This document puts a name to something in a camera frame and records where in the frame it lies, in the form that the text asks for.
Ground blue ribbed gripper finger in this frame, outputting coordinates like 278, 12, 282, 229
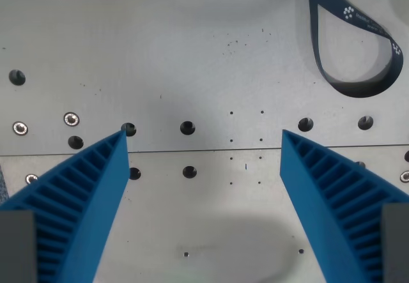
279, 129, 409, 283
0, 130, 130, 283

